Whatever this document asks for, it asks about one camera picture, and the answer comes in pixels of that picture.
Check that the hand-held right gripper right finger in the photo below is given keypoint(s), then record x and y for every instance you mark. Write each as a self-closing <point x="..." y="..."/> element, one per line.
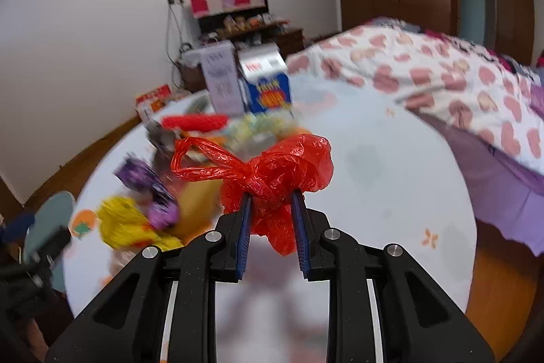
<point x="300" y="244"/>

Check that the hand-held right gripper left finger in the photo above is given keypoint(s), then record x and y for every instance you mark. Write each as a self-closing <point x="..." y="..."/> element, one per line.
<point x="241" y="244"/>

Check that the white bag with orange print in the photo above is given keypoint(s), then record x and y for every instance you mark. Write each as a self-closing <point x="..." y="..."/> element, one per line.
<point x="83" y="225"/>

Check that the orange snack wrapper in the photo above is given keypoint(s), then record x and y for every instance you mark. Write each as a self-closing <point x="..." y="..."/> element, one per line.
<point x="195" y="205"/>

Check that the red plastic bag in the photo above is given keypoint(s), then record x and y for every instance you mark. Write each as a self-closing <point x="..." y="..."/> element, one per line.
<point x="289" y="167"/>

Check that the red foam mesh sleeve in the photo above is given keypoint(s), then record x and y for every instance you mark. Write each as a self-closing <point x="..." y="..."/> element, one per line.
<point x="195" y="122"/>

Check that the grey round object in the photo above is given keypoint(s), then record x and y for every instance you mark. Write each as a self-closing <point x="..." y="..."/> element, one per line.
<point x="51" y="210"/>

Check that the yellow wrapper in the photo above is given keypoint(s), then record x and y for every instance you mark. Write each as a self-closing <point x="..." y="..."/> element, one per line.
<point x="125" y="222"/>

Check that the crumpled clear plastic bag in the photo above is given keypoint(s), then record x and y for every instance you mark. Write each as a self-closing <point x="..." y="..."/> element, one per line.
<point x="263" y="131"/>

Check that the purple wrapper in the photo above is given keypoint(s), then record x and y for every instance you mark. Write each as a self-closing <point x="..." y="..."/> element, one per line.
<point x="144" y="180"/>

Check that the blue and white milk carton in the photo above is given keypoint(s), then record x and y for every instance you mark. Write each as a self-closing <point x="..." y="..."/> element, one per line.
<point x="270" y="93"/>

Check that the grey and white milk carton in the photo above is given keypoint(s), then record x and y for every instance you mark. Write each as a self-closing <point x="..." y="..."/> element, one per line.
<point x="221" y="78"/>

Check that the red and white box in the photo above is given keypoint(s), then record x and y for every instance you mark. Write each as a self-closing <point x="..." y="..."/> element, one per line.
<point x="153" y="99"/>

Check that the dark wooden cabinet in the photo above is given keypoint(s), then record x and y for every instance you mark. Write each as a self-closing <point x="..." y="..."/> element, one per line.
<point x="289" y="42"/>

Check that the purple bed sheet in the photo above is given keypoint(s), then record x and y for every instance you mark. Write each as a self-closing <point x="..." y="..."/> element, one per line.
<point x="497" y="184"/>

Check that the heart print quilt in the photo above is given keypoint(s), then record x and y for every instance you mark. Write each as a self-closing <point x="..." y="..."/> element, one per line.
<point x="425" y="69"/>

